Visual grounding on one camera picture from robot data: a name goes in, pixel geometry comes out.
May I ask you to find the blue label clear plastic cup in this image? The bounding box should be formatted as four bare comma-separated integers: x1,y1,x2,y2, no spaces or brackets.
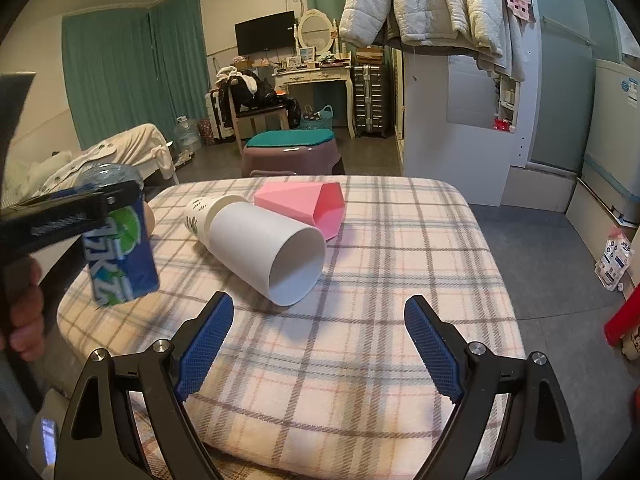
75,164,160,307

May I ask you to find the brown paper cup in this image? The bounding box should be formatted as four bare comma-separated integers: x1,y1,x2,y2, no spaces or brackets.
142,202,156,237

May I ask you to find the white floral printed cup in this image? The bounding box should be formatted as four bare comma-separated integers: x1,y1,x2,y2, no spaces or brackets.
183,194,247,246

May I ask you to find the white paper cup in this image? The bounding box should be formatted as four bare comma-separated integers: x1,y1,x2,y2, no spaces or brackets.
208,202,326,307

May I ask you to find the person's left hand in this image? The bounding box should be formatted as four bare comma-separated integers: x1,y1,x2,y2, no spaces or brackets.
1,258,46,362

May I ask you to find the teal curtain left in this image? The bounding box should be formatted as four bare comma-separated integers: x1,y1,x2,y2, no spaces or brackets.
61,0,210,148

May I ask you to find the bed with beige bedding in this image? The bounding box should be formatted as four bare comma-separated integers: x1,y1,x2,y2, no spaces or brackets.
1,124,175,208

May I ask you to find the plaid pajama lap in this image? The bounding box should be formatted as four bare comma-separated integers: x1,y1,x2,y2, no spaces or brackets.
128,392,306,479

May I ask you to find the red fire extinguisher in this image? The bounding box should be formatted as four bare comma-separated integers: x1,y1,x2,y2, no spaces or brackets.
603,286,640,347

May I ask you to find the large water jug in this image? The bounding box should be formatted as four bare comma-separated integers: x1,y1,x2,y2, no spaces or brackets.
174,116,202,154

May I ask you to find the white suitcase behind chair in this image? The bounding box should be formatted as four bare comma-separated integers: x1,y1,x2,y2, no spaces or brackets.
205,90,235,143

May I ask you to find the white printed plastic bag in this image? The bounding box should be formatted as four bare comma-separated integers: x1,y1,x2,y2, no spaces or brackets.
594,229,634,292

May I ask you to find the plaid checkered tablecloth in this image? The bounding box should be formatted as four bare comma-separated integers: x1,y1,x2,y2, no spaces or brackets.
58,176,525,479

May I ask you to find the wooden chair with clothes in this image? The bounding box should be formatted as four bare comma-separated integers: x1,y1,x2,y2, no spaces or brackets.
215,66,302,151

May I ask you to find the purple stool with teal cushion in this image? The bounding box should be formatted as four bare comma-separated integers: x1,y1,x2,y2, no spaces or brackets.
241,129,345,178

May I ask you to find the white refrigerator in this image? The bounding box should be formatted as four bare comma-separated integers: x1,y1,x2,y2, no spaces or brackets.
582,58,640,224

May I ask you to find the teal plastic basket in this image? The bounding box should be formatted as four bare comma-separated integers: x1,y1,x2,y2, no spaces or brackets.
299,105,334,130

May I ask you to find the oval vanity mirror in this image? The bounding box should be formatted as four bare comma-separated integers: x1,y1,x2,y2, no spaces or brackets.
297,9,334,55

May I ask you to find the white wardrobe cabinet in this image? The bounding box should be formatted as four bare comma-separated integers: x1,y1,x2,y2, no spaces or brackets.
391,44,532,207

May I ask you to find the white vanity dressing table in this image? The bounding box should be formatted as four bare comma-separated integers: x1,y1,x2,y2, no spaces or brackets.
272,64,357,139

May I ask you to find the silver ribbed suitcase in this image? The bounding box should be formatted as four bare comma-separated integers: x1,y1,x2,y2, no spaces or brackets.
352,65,390,138

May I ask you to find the white puffer jacket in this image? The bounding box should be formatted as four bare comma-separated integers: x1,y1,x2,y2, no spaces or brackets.
340,0,532,82

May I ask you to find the black wall television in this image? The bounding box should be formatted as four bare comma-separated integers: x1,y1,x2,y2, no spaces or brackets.
234,11,296,55

